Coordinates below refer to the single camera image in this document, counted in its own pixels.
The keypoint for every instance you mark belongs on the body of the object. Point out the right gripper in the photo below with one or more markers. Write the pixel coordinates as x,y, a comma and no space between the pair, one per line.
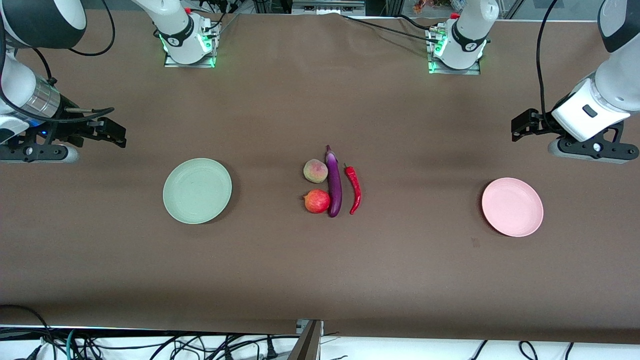
70,129

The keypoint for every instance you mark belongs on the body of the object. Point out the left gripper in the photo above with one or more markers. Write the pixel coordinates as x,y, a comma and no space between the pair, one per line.
542,124

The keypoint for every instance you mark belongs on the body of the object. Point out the red chili pepper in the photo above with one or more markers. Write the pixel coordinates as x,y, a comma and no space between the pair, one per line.
355,187

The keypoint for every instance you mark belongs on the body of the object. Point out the purple eggplant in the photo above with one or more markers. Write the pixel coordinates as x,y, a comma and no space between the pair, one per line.
334,185

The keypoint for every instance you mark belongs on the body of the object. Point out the peach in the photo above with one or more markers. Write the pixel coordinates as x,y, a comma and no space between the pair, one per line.
315,171

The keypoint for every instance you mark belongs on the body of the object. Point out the red pomegranate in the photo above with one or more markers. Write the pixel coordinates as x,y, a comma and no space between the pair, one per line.
316,201

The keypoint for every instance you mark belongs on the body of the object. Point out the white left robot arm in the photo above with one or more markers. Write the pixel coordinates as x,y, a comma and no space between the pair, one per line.
467,30

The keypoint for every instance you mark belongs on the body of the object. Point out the pink round plate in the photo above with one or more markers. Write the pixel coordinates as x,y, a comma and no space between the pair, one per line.
512,207

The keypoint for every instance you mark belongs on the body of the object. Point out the green round plate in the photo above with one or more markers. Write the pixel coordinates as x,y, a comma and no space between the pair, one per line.
197,191

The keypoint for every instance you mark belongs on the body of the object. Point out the grey equipment box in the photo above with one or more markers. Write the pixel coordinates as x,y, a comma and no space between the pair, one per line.
327,6

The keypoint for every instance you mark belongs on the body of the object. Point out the table cover sheet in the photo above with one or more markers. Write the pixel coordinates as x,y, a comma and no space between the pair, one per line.
320,275

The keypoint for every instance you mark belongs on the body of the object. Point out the aluminium profile beam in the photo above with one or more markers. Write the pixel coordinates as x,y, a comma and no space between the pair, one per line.
306,345

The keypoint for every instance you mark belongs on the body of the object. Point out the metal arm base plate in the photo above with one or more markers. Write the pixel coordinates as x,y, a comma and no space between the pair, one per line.
434,67
207,45

